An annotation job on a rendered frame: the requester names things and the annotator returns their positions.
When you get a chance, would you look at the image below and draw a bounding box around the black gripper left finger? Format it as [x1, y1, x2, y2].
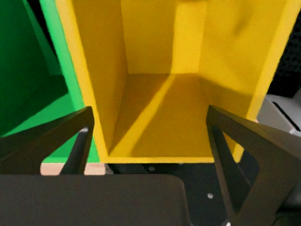
[0, 105, 95, 175]

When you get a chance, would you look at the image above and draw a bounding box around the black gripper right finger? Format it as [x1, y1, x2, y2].
[206, 105, 301, 226]

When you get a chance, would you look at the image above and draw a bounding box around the green bin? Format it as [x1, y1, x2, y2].
[0, 0, 85, 137]

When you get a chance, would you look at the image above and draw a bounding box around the yellow open bin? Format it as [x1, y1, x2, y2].
[55, 0, 300, 163]

